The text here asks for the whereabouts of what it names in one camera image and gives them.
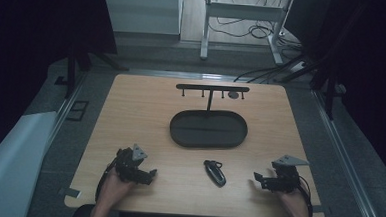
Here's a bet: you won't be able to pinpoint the person's right hand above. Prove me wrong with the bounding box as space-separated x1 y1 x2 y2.
274 187 312 217

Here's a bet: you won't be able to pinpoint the grey tape strip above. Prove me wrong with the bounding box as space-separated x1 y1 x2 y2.
58 187 83 200

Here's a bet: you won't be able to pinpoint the white cabinet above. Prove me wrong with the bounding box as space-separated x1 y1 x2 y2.
99 0 185 41

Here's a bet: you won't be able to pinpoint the black metal stand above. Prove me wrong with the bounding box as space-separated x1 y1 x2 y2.
277 0 368 122
63 41 131 103

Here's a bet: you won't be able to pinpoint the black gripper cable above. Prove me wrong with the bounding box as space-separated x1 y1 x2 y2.
94 148 125 204
294 174 316 217

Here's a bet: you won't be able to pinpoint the black key rack with tray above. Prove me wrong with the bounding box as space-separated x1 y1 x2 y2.
168 82 251 151

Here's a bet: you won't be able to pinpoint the black floor cables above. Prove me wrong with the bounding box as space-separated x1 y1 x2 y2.
196 0 308 87

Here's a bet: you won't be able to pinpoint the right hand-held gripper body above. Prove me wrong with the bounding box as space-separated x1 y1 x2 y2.
269 154 311 196

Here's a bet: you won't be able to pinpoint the person's left hand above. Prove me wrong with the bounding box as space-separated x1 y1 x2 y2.
96 167 136 210

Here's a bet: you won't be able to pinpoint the silver metal floor rail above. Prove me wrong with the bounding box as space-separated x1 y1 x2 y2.
43 70 90 157
303 89 386 217

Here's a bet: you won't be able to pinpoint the person's dark trouser leg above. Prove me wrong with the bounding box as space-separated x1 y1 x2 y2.
70 202 98 217

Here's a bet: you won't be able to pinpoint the white power strip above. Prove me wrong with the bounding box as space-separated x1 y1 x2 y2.
288 59 309 74

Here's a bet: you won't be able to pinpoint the black car key fob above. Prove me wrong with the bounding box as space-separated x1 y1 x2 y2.
202 159 228 188

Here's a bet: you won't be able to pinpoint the white paper roll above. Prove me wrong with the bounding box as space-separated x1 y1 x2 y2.
0 107 59 217

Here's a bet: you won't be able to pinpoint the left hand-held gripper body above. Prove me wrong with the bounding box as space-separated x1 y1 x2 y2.
113 143 149 184

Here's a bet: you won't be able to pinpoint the white metal desk frame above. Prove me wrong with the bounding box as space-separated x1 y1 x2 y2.
199 0 296 67

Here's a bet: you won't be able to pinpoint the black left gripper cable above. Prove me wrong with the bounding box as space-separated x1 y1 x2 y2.
94 148 125 204

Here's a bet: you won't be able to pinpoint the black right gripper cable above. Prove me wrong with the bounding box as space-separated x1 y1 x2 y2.
294 174 316 217

